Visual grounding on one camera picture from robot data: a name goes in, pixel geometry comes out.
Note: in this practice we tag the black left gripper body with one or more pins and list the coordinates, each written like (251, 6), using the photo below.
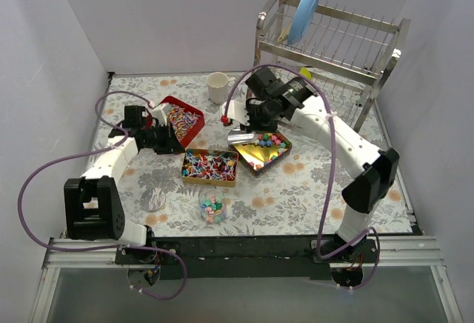
(172, 141)

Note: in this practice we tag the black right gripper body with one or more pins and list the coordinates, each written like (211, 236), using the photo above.
(260, 123)

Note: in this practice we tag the red tin of swirl lollipops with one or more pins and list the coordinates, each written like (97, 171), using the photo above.
(187, 121)

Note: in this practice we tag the gold tin of star candies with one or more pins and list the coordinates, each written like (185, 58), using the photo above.
(260, 155)

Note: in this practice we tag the silver metal scoop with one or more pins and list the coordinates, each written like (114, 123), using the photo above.
(238, 136)

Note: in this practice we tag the gold tin of ball lollipops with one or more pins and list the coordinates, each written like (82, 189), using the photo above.
(210, 167)

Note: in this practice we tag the clear glass jar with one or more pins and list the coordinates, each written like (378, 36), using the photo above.
(212, 207)

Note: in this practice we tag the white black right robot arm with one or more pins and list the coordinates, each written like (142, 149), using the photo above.
(372, 169)

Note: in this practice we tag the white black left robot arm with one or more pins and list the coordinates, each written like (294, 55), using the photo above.
(93, 206)

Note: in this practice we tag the yellow green bowl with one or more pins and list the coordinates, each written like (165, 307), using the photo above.
(306, 73)

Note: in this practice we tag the white ceramic mug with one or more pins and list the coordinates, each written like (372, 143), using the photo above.
(218, 87)

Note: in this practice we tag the light blue plate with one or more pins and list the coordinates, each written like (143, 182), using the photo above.
(301, 20)

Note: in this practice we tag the stainless steel dish rack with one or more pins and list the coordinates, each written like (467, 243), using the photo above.
(351, 56)

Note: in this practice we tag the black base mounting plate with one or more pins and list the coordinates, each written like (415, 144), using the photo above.
(243, 257)

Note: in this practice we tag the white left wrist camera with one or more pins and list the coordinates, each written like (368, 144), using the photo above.
(161, 112)

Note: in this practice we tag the aluminium table edge rail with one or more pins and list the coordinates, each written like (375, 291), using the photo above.
(248, 279)

